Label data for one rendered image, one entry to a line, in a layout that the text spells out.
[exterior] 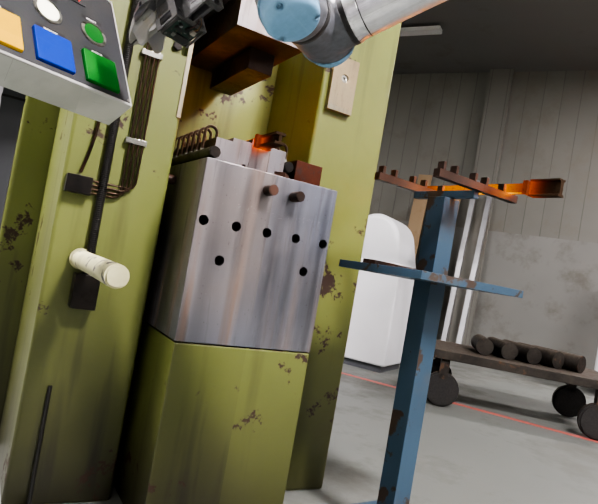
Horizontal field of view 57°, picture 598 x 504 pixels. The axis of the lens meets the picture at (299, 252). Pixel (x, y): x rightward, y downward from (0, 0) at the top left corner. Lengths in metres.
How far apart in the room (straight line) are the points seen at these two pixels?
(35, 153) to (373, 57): 1.10
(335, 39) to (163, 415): 0.92
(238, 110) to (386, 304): 2.65
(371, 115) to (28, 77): 1.08
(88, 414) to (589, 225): 6.76
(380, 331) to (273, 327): 2.94
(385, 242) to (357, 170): 2.63
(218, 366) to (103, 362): 0.31
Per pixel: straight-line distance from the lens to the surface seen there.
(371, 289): 4.38
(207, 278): 1.36
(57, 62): 1.15
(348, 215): 1.78
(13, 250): 1.91
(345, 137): 1.79
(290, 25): 0.92
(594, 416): 3.76
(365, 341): 4.40
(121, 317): 1.52
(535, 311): 7.57
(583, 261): 7.57
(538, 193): 1.54
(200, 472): 1.49
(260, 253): 1.41
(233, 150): 1.45
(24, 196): 1.91
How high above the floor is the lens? 0.69
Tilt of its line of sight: 2 degrees up
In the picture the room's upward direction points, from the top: 10 degrees clockwise
